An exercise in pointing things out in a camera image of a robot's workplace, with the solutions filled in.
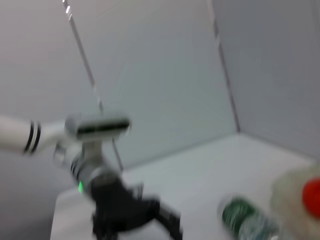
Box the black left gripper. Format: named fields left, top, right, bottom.
left=90, top=172, right=184, bottom=240

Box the clear green-label water bottle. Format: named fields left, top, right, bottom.
left=217, top=194, right=281, bottom=240

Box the green glass fruit plate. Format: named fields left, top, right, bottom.
left=271, top=161, right=320, bottom=240

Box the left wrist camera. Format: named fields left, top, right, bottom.
left=64, top=114, right=133, bottom=141

